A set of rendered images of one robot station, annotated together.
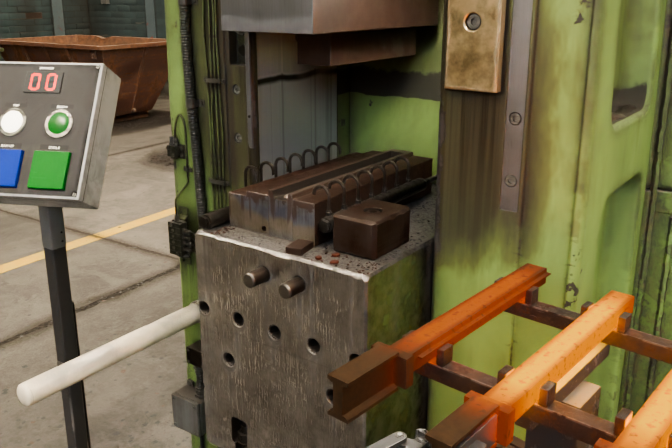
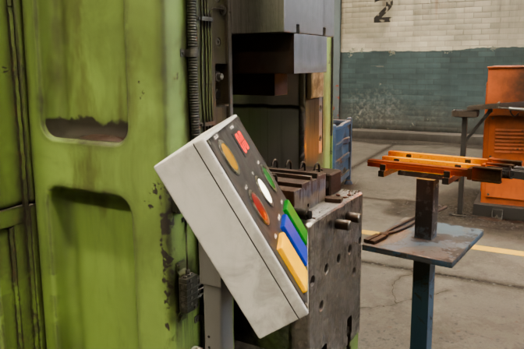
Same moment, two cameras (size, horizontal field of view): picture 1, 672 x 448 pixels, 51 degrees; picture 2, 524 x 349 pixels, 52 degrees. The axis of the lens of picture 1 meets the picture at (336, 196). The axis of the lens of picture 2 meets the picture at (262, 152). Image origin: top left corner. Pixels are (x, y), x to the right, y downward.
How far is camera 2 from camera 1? 2.09 m
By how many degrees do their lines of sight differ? 93
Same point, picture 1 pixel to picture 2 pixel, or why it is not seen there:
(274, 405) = (337, 309)
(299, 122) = not seen: hidden behind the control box
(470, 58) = (318, 82)
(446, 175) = (306, 144)
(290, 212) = (318, 185)
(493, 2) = not seen: hidden behind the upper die
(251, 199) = (303, 188)
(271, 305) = (338, 241)
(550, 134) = (325, 112)
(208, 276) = (315, 252)
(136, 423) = not seen: outside the picture
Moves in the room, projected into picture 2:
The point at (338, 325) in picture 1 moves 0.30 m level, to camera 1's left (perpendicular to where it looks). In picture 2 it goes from (356, 227) to (391, 263)
